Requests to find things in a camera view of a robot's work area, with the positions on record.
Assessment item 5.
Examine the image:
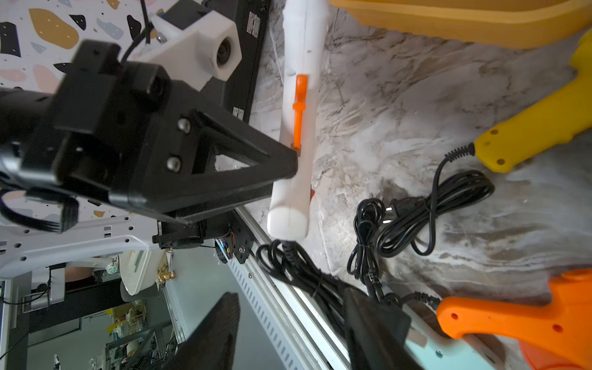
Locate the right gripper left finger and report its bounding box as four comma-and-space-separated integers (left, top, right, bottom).
163, 293, 241, 370

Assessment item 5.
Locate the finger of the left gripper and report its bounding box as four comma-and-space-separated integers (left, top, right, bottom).
175, 110, 298, 222

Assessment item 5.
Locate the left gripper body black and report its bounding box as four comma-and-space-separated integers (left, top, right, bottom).
18, 41, 217, 224

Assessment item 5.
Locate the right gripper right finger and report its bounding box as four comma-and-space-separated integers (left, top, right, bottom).
344, 288, 421, 370

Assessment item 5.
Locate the white hot glue gun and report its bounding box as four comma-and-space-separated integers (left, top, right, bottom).
268, 1, 330, 241

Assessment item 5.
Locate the orange hot glue gun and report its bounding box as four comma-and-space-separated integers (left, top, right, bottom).
436, 269, 591, 369

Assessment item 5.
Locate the yellow hot glue gun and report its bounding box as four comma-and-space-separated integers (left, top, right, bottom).
346, 29, 592, 283

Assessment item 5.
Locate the yellow plastic storage box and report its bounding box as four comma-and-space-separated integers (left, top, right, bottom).
331, 1, 591, 49

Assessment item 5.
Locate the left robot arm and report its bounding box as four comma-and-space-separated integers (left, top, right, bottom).
1, 41, 298, 233

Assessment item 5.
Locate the mint green hot glue gun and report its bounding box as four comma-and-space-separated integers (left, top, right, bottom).
403, 306, 505, 369

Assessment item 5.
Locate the black flat box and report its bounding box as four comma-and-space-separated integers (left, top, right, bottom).
161, 0, 271, 123

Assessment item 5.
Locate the aluminium front rail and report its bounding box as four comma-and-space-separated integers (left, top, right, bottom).
235, 207, 366, 370

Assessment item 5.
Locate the white perforated cable tray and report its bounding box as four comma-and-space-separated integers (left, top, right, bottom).
228, 259, 321, 369

